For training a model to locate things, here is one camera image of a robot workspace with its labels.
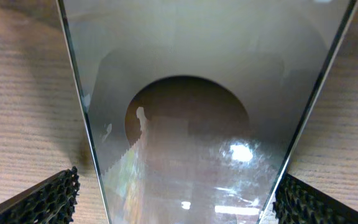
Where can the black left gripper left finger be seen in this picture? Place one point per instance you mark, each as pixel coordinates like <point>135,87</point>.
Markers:
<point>50,201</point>

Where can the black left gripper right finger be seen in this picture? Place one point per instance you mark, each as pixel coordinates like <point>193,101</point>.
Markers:
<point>299,203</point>

